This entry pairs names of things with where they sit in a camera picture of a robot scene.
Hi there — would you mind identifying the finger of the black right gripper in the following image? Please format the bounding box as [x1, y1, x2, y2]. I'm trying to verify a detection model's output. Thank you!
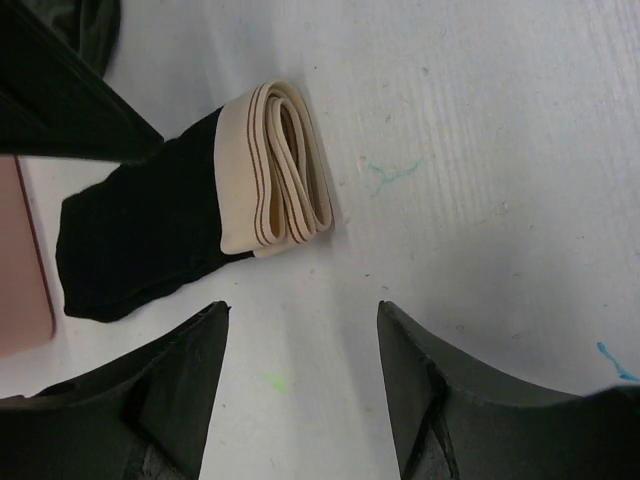
[1, 1, 164, 162]

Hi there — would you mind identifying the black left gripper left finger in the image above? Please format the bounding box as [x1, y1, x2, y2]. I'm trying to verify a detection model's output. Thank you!
[1, 301, 229, 479]

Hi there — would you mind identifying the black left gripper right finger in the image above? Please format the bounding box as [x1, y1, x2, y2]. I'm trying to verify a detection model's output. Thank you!
[377, 301, 639, 479]

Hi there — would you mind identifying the black underwear beige waistband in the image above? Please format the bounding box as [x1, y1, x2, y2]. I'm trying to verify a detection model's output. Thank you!
[56, 81, 333, 323]

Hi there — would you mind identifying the olive green underwear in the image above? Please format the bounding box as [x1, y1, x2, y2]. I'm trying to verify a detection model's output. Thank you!
[74, 0, 122, 77]

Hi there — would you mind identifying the pink divided storage box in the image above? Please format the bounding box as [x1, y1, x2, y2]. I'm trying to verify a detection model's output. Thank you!
[0, 155, 55, 357]

